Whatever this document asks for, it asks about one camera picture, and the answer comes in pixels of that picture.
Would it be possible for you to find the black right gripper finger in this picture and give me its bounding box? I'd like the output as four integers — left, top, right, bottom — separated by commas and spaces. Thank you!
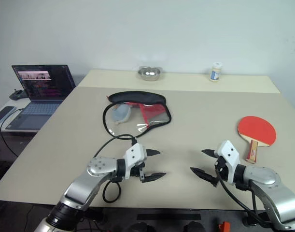
189, 167, 219, 188
201, 149, 219, 159

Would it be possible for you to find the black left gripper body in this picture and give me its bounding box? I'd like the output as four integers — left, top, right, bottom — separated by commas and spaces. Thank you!
130, 149, 149, 181

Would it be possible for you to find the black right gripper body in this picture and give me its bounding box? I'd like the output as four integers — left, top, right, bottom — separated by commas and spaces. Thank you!
214, 156, 232, 182

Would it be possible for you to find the pale blue cloth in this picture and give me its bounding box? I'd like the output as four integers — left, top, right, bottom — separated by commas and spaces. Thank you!
111, 104, 132, 125

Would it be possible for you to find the red table tennis paddle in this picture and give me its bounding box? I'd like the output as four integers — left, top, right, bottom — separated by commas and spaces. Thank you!
237, 116, 277, 165

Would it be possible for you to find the black red paddle case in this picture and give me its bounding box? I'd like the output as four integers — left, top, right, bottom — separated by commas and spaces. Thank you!
102, 90, 172, 139

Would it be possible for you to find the dark rounded shape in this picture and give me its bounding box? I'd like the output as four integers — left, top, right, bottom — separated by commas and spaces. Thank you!
183, 221, 206, 232

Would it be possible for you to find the small orange object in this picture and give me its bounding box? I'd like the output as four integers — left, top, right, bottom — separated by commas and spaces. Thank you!
218, 221, 231, 232

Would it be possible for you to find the stainless steel bowl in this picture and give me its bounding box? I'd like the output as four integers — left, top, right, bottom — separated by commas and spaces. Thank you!
137, 65, 165, 82

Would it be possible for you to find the small white jar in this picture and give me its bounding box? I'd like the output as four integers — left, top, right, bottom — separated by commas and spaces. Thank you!
209, 62, 223, 82

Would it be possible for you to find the open grey laptop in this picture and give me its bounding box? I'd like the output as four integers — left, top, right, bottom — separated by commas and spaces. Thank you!
4, 64, 77, 132

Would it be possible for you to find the black handheld controller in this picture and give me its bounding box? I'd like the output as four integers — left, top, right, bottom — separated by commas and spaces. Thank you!
9, 88, 28, 101

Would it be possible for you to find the dark flat phone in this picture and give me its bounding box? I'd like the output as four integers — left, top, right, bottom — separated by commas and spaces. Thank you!
0, 105, 18, 124

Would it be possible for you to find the white side desk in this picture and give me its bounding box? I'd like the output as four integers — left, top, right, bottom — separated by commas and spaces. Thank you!
0, 96, 56, 167

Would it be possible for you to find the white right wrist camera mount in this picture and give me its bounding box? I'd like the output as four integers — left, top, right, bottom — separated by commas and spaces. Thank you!
214, 140, 240, 186

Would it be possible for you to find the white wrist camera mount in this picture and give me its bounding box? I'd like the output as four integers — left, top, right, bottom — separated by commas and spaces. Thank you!
123, 143, 148, 180
214, 140, 240, 186

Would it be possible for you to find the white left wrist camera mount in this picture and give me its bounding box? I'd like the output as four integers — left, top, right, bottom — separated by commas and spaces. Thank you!
123, 143, 148, 180

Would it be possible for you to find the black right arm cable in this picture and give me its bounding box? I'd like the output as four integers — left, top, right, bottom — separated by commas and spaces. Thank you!
216, 169, 271, 229

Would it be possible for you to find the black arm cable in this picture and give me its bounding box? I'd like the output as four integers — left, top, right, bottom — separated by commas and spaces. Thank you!
93, 134, 138, 203
216, 169, 271, 229

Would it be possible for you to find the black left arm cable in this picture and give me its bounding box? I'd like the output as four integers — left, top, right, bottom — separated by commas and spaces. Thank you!
93, 134, 138, 203

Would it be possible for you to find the black laptop power cable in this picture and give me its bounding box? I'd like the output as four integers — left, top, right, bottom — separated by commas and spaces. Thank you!
0, 108, 24, 158

